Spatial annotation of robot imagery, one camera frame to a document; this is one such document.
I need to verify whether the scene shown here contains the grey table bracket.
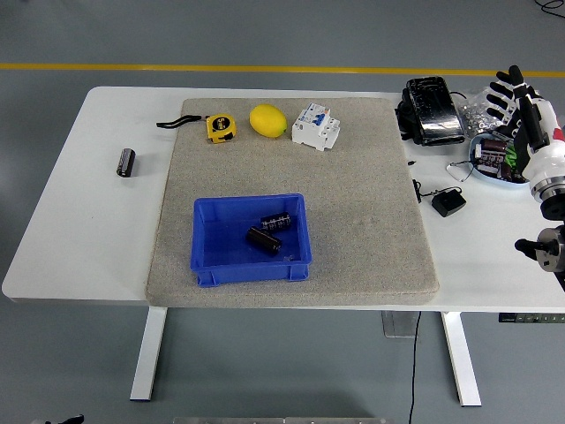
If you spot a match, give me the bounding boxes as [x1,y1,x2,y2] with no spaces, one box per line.
[381,311,420,339]

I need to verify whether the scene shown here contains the grey-brown mat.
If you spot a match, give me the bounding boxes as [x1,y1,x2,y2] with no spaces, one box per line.
[144,97,441,307]

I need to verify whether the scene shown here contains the white circuit breaker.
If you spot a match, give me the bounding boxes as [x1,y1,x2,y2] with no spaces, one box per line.
[290,102,342,153]

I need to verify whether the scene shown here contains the clear plastic bag of screws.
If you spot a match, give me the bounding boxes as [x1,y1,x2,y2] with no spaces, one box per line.
[454,83,516,134]

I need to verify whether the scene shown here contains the black hanging cable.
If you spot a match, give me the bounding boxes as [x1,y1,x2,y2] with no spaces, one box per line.
[408,311,423,424]

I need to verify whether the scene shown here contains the black power adapter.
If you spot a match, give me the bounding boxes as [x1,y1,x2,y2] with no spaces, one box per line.
[431,189,467,217]

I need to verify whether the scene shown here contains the black adapter cord with plug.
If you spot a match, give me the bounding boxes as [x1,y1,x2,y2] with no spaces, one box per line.
[411,178,464,204]

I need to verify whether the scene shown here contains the thin grey wire loop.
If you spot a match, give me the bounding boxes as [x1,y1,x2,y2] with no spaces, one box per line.
[446,159,478,183]

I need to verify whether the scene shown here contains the black floor cable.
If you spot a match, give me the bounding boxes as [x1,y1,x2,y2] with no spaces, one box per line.
[533,0,565,19]

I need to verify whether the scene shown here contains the black table control panel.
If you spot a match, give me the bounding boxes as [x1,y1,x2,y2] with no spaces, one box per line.
[498,312,565,324]

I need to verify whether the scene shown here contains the brown cylindrical battery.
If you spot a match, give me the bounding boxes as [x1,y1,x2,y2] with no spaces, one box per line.
[245,226,283,256]

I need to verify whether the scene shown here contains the blue plastic box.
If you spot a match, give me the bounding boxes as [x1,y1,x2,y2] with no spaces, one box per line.
[188,193,313,288]

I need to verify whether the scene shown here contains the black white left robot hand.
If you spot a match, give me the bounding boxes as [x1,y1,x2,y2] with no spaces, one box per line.
[37,413,85,424]

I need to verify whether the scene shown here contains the black battery with white print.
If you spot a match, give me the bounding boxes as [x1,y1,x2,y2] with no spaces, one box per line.
[260,214,293,233]

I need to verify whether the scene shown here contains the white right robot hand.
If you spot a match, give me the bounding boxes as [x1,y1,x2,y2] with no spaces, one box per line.
[485,64,565,187]

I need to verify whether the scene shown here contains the black glossy case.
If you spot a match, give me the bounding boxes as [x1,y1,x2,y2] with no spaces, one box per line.
[395,75,468,147]

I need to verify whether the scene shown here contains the white table leg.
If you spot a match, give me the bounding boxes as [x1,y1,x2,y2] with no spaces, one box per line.
[129,305,170,402]
[440,311,482,407]

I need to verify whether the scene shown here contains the light blue bowl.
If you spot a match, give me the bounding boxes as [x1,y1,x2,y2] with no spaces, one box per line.
[467,133,531,189]

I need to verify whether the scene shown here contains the dark battery with grey stripe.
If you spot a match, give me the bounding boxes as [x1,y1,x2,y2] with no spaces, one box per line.
[116,148,135,178]

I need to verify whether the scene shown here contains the yellow lemon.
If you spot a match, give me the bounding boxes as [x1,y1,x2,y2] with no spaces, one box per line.
[249,103,289,139]

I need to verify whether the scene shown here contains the yellow tape measure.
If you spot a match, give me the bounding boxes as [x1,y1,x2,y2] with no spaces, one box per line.
[156,113,237,145]

